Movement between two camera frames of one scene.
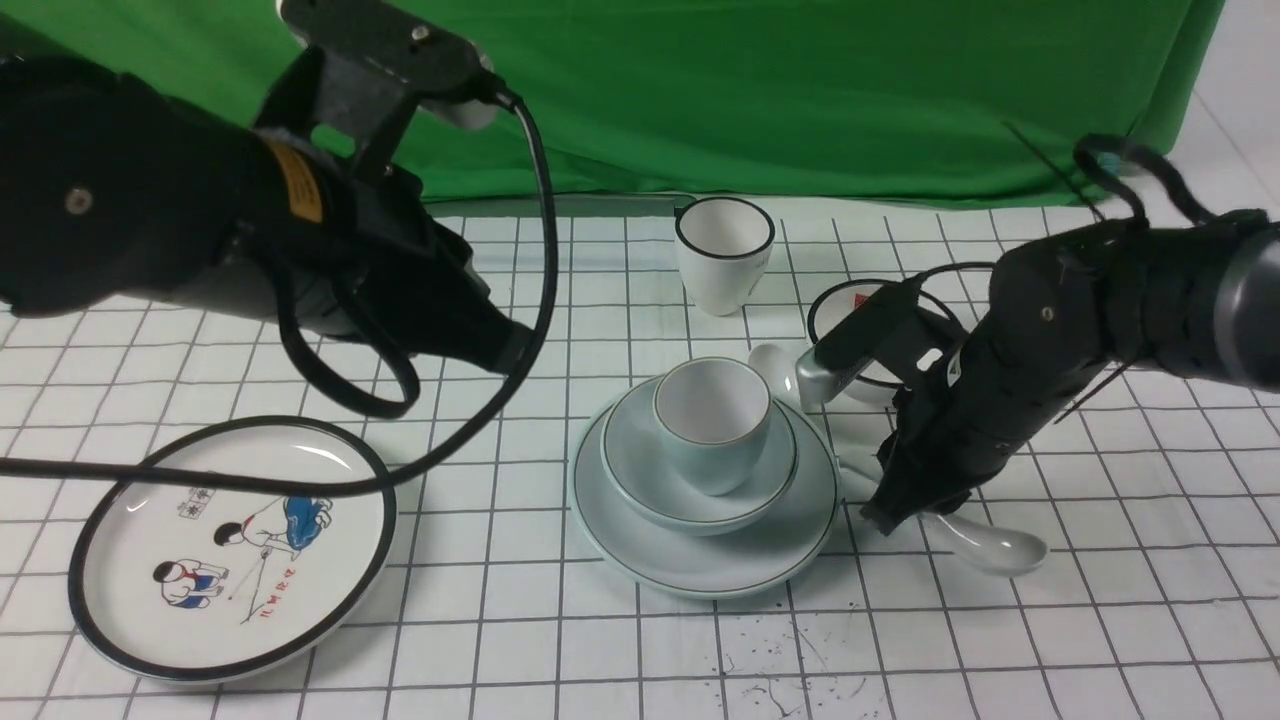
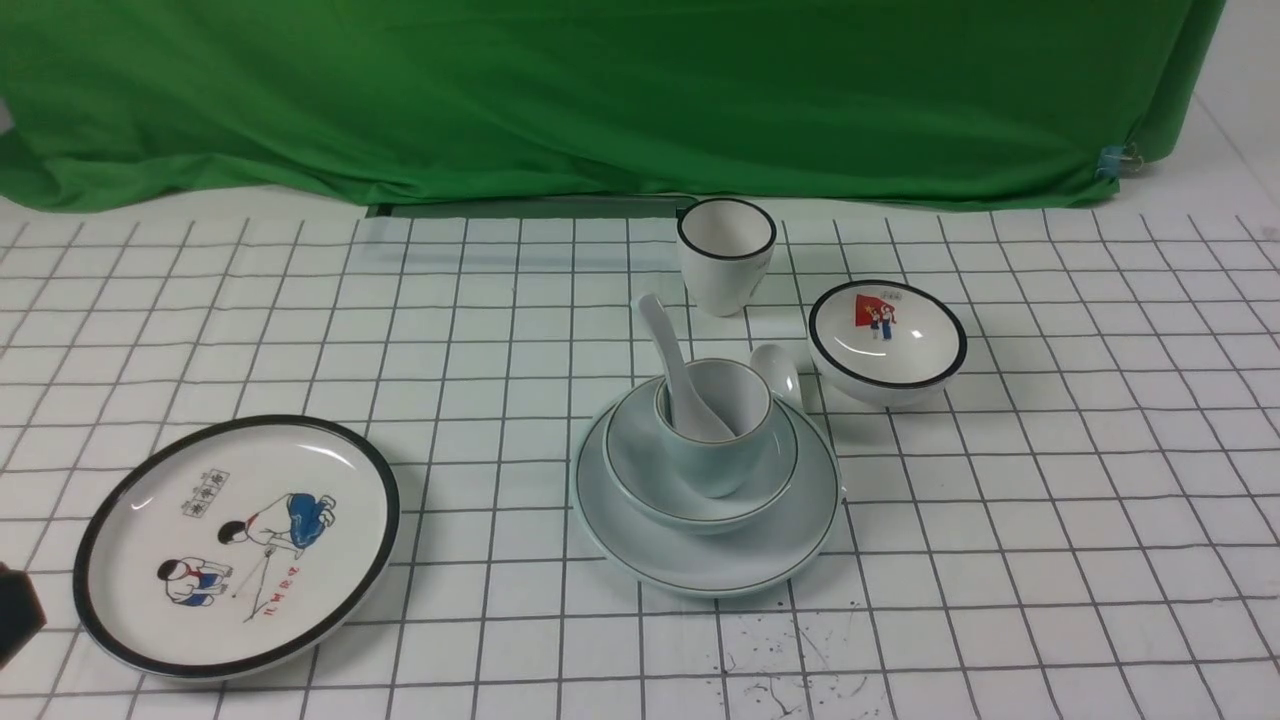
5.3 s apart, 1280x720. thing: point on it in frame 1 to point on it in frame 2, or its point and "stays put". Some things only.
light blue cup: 717,413 stays put
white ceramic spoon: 994,549 to 695,420
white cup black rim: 723,245 stays put
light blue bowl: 644,479 stays put
